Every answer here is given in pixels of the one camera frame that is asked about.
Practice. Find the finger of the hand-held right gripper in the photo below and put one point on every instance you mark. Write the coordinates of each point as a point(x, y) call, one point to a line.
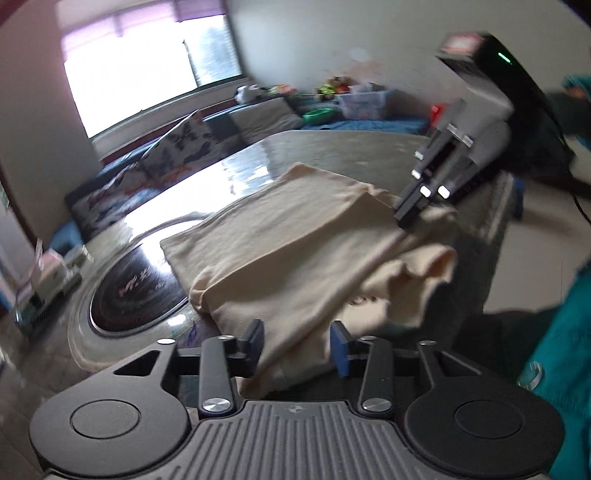
point(455, 152)
point(408, 210)

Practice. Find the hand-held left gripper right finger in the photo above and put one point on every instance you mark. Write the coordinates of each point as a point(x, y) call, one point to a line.
point(340, 351)

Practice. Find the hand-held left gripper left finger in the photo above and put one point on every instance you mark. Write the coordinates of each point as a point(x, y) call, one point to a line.
point(254, 342)

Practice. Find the cream t-shirt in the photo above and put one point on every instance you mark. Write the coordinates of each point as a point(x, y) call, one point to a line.
point(295, 258)

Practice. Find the small red object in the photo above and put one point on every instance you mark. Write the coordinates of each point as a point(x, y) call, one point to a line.
point(436, 114)

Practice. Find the blue sofa bench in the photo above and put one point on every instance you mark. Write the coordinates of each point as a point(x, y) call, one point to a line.
point(383, 125)

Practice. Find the clear plastic storage box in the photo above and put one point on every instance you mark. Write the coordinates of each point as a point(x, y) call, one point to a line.
point(365, 104)

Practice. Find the black round induction cooktop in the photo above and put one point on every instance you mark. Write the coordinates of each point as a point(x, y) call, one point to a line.
point(138, 288)

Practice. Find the green bowl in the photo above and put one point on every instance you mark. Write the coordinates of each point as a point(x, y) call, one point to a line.
point(317, 115)

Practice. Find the pile of colourful toys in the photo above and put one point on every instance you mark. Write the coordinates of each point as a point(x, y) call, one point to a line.
point(333, 86)

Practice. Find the person's dark pants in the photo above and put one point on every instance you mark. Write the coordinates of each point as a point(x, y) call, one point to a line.
point(503, 341)

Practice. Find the grey cushion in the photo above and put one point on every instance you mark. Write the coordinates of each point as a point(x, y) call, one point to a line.
point(265, 120)

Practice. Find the white plush toy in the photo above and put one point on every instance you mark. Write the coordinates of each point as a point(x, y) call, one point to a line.
point(247, 93)

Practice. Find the floral print cushion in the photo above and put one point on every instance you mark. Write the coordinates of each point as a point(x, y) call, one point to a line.
point(108, 196)

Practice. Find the butterfly print pillow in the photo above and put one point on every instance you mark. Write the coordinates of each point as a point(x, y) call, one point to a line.
point(180, 145)

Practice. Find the white tissue box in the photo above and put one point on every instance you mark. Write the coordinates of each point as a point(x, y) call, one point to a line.
point(48, 277)

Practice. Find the person's teal jacket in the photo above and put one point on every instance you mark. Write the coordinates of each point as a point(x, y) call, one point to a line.
point(565, 369)

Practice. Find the window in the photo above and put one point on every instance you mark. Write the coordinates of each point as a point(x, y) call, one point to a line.
point(147, 60)

